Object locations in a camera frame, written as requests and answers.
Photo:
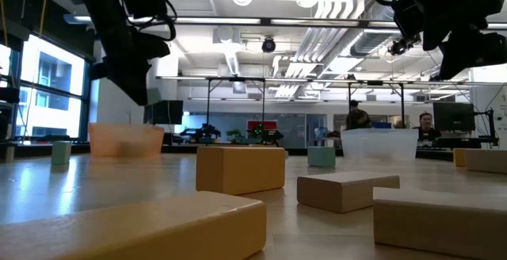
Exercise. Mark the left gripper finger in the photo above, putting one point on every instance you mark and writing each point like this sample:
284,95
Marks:
124,81
142,81

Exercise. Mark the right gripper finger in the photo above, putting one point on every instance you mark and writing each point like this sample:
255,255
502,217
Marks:
475,52

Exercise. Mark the long thin teal block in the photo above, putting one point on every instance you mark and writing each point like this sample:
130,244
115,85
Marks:
61,152

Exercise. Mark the small orange block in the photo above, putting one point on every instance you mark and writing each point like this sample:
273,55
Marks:
459,157

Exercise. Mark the natural wood rectangular block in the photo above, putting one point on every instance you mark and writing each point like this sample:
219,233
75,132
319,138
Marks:
435,224
485,161
344,192

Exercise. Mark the orange rectangular block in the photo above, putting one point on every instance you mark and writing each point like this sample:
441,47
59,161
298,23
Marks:
158,228
237,170

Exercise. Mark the teal cube block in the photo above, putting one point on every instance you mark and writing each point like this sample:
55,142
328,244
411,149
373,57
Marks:
321,156

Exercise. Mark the black computer monitor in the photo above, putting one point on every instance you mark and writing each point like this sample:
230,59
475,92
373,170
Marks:
166,112
453,116

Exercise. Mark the orange translucent plastic bin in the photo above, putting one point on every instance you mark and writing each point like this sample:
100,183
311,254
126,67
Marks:
126,139

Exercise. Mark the large glass window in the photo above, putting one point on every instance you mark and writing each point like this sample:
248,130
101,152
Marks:
51,77

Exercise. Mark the person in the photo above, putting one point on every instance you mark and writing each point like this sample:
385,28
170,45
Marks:
357,119
425,127

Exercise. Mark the distant black desk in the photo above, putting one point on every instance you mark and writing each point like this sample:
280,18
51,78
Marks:
447,143

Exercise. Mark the long ceiling light bar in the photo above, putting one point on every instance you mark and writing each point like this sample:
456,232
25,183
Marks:
218,20

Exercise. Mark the small distant green plant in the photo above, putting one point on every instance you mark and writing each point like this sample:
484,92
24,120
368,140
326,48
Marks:
234,135

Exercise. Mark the blue box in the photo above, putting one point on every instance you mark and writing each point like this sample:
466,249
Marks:
379,125

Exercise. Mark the round black ceiling fixture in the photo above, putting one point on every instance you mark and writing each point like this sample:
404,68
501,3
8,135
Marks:
268,45

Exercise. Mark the clear plastic bin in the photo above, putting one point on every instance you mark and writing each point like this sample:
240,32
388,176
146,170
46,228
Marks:
380,145

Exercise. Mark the red sign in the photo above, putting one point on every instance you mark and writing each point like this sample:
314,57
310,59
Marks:
269,124

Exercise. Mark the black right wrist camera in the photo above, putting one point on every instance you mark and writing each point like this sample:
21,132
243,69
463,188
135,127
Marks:
406,14

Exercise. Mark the black hanging camera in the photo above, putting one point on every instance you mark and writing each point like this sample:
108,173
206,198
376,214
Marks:
400,47

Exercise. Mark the black aluminium table frame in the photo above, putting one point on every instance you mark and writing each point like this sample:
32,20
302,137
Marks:
182,149

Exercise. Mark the silver air duct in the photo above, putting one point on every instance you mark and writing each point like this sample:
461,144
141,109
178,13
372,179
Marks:
368,42

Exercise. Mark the black overhead frame stand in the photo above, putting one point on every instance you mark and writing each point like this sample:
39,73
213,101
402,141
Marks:
374,82
237,79

